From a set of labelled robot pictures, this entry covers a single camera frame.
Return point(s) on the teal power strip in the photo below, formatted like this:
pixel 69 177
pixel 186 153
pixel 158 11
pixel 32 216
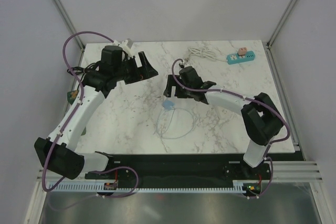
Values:
pixel 236 58

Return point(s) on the white power strip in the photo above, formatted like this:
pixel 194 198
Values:
pixel 223 114

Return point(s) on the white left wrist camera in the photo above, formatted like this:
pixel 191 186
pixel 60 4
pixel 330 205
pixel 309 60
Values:
pixel 126 45

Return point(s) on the beige brown plug adapter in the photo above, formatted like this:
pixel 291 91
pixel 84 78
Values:
pixel 242 51

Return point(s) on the white slotted cable duct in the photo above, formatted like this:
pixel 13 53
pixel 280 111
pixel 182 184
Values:
pixel 152 185

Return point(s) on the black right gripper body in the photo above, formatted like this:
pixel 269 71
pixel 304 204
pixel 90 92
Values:
pixel 186 93

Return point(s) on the green power strip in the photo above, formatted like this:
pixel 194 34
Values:
pixel 71 96

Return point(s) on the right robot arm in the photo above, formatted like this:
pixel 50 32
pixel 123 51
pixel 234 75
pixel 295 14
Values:
pixel 261 118

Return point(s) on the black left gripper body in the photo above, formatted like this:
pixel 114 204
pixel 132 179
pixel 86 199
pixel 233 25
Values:
pixel 121 72

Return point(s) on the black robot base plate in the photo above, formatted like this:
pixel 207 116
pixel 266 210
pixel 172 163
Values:
pixel 181 166

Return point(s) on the light blue plug adapter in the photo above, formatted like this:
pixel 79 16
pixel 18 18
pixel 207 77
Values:
pixel 168 105

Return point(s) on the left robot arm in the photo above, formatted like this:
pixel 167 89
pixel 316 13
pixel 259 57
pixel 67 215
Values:
pixel 57 152

